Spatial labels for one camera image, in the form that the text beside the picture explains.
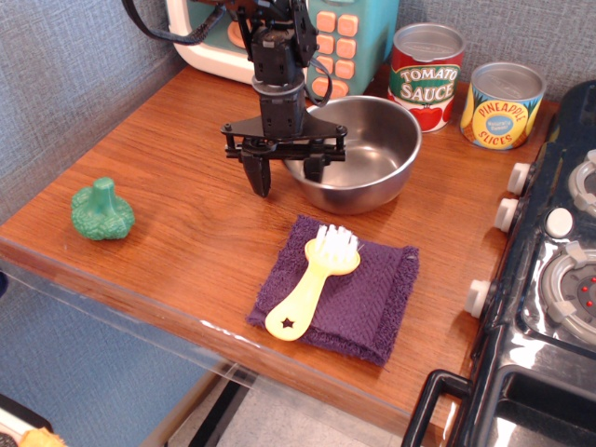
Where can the pineapple slices can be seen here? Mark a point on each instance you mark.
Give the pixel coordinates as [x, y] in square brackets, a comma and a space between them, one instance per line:
[502, 103]

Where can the purple folded cloth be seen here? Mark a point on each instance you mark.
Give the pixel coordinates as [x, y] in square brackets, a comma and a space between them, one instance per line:
[358, 315]

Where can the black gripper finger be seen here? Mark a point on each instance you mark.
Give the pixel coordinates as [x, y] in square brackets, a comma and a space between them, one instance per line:
[258, 173]
[313, 168]

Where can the green toy broccoli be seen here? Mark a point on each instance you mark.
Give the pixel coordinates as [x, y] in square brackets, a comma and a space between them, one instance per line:
[98, 213]

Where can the black toy stove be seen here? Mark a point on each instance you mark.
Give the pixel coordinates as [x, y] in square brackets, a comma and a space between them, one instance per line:
[533, 361]

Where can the teal toy microwave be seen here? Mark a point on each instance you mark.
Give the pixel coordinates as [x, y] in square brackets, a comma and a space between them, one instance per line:
[354, 40]

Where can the silver metal pot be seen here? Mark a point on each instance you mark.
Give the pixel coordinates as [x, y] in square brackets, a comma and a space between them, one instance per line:
[382, 142]

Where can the tomato sauce can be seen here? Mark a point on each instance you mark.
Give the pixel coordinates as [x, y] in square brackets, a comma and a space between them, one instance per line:
[424, 71]

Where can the white stove knob bottom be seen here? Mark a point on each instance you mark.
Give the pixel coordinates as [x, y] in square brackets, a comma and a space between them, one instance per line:
[476, 297]

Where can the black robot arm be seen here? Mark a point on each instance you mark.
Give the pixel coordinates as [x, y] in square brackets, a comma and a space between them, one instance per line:
[280, 41]

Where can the orange fuzzy object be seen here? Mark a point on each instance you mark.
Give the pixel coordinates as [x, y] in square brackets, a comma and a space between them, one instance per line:
[41, 437]

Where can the white stove knob middle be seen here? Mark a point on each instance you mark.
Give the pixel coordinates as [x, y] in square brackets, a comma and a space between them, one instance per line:
[505, 214]

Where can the yellow dish brush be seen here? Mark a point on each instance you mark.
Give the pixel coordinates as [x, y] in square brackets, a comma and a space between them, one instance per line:
[333, 252]

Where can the white stove knob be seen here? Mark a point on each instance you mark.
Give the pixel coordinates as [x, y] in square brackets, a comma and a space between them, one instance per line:
[505, 214]
[518, 177]
[476, 297]

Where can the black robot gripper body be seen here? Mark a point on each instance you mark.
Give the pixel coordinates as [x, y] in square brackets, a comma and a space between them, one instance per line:
[284, 129]

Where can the white stove knob top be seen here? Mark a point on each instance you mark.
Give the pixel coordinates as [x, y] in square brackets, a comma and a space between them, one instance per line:
[518, 177]

